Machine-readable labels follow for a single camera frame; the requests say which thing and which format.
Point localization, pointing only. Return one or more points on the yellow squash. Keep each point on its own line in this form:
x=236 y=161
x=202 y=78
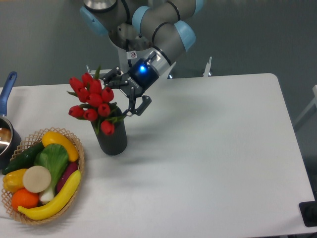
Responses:
x=52 y=137

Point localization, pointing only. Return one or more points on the orange fruit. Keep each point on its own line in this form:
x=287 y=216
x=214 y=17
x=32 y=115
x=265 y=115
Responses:
x=25 y=199

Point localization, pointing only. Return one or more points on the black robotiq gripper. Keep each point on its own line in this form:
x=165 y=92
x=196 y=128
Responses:
x=133 y=84

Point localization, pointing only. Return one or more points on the purple eggplant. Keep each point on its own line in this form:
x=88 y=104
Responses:
x=71 y=167

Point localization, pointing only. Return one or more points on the green bok choy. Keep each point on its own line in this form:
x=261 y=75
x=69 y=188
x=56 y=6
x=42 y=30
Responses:
x=54 y=157

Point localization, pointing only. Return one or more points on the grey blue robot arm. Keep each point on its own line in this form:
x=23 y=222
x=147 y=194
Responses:
x=103 y=16

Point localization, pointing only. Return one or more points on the yellow banana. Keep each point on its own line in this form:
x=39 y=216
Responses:
x=57 y=203

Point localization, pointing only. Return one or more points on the black device at edge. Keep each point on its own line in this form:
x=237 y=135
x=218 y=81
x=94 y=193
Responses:
x=309 y=213

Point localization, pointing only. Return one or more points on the red tulip bouquet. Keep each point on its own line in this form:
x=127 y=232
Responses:
x=96 y=103

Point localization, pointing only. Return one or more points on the beige round disc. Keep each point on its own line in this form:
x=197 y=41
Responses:
x=36 y=179

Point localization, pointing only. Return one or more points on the dark grey ribbed vase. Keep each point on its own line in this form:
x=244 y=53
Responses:
x=113 y=141

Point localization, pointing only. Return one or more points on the blue handled saucepan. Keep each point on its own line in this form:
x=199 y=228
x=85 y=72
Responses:
x=9 y=137

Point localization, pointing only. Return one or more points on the yellow bell pepper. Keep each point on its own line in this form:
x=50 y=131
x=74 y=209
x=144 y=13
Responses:
x=13 y=181

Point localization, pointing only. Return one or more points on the white frame at right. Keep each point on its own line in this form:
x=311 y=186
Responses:
x=307 y=112

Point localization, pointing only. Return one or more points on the green cucumber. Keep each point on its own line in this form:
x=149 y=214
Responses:
x=25 y=159

